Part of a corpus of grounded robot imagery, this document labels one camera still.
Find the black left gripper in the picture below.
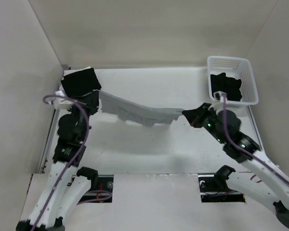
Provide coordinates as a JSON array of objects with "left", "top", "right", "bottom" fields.
[{"left": 67, "top": 90, "right": 100, "bottom": 141}]

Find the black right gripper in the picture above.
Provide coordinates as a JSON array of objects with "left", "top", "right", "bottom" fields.
[{"left": 183, "top": 102, "right": 226, "bottom": 143}]

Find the grey tank top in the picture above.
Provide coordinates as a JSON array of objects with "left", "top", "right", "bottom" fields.
[{"left": 94, "top": 90, "right": 183, "bottom": 128}]

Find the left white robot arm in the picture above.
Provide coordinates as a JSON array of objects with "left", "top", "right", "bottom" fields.
[{"left": 16, "top": 90, "right": 99, "bottom": 231}]

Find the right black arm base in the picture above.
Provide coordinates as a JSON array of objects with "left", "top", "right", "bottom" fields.
[{"left": 198, "top": 165, "right": 246, "bottom": 203}]

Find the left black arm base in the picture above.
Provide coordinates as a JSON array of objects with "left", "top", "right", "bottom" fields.
[{"left": 67, "top": 167, "right": 114, "bottom": 204}]

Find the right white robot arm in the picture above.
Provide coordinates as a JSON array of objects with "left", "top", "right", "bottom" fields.
[{"left": 182, "top": 103, "right": 289, "bottom": 229}]

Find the folded black tank top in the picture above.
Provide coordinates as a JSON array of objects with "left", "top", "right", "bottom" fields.
[{"left": 61, "top": 67, "right": 102, "bottom": 98}]

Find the folded white tank top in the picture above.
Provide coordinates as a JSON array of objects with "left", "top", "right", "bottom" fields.
[{"left": 62, "top": 66, "right": 91, "bottom": 80}]

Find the black tank top in basket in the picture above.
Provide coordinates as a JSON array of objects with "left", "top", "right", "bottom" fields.
[{"left": 210, "top": 73, "right": 242, "bottom": 102}]

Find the white plastic basket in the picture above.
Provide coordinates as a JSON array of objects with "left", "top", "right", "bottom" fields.
[{"left": 207, "top": 56, "right": 259, "bottom": 108}]

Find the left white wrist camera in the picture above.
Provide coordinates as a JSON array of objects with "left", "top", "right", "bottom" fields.
[{"left": 53, "top": 90, "right": 74, "bottom": 110}]

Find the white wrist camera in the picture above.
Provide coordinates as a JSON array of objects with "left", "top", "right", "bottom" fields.
[
  {"left": 53, "top": 90, "right": 74, "bottom": 110},
  {"left": 209, "top": 91, "right": 227, "bottom": 110}
]

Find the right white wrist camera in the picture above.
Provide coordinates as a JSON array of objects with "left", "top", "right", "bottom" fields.
[{"left": 209, "top": 91, "right": 227, "bottom": 110}]

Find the silver table rail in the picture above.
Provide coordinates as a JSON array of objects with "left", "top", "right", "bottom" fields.
[{"left": 39, "top": 64, "right": 69, "bottom": 174}]

